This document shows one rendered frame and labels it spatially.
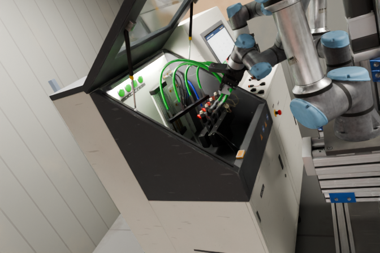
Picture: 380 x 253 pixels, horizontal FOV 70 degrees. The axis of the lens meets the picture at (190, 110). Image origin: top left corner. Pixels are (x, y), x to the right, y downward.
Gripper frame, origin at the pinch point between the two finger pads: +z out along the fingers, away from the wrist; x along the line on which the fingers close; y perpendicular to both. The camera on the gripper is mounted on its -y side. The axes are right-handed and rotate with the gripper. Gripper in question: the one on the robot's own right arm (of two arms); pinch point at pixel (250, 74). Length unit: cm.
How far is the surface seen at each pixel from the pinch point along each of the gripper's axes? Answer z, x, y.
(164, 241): 74, -47, -66
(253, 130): 25.9, -12.1, -3.9
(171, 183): 30, -47, -39
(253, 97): 20.9, 19.2, -8.8
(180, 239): 71, -47, -53
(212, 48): -11, 41, -33
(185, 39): -25, 23, -41
